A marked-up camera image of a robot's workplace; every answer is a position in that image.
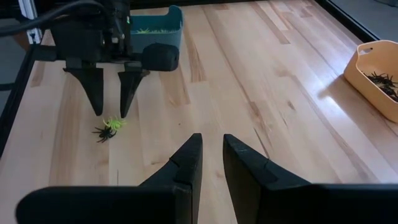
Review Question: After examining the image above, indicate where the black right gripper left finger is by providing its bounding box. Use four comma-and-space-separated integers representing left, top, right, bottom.
15, 133, 203, 224

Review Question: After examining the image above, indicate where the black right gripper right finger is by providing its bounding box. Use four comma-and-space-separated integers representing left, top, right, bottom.
223, 133, 398, 224

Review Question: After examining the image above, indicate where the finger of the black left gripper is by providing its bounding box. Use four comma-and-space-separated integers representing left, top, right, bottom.
63, 67, 105, 116
117, 70, 150, 119

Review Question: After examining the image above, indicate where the teal plastic bin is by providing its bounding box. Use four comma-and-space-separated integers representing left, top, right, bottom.
129, 4, 184, 54

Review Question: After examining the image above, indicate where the yellow plastic bin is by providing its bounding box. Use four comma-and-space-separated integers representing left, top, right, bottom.
343, 39, 398, 124

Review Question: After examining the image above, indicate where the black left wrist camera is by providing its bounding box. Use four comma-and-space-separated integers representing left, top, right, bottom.
142, 42, 180, 72

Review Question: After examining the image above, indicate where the black left camera cable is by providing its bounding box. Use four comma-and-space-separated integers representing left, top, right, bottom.
0, 0, 108, 37

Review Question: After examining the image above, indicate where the silver aluminium post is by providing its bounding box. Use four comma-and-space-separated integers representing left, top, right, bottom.
17, 0, 43, 45

